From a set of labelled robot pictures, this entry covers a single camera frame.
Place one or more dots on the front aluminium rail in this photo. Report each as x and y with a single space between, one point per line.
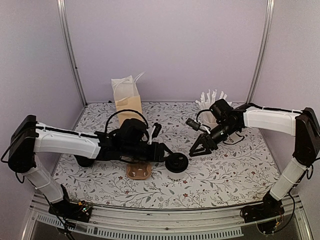
123 223

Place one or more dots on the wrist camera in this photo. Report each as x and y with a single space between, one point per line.
197 126
153 132

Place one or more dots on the brown cardboard cup carrier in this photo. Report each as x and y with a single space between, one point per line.
138 171

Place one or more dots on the white paper coffee cup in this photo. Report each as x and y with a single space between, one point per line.
176 177

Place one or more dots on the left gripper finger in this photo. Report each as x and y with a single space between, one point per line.
168 161
167 151

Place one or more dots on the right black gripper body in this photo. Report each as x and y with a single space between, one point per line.
212 144

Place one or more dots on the aluminium frame post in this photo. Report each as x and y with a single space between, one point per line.
61 6
270 4

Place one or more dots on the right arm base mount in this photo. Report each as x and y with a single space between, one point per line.
270 207

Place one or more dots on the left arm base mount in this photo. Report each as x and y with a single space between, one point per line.
80 211

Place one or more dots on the black cup lid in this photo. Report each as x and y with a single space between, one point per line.
181 163

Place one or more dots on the stack of white paper cups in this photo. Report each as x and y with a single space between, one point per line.
235 138

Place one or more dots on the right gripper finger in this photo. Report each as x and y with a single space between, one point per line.
195 153
201 142

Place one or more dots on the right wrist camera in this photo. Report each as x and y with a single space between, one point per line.
197 126

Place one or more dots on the right aluminium frame post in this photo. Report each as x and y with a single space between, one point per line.
270 4

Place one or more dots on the floral table mat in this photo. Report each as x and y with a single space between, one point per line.
232 175

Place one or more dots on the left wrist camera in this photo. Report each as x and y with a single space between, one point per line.
153 132

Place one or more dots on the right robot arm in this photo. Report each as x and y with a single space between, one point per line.
302 124

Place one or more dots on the bundle of wrapped straws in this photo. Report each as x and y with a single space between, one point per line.
208 98

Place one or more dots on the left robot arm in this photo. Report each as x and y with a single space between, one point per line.
33 137

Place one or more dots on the cup holding straws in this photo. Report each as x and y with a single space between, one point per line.
210 122

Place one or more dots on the brown paper bag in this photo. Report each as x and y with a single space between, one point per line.
125 93

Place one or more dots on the left aluminium frame post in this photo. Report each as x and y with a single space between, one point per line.
61 6

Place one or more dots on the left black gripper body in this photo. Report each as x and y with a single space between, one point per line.
132 151

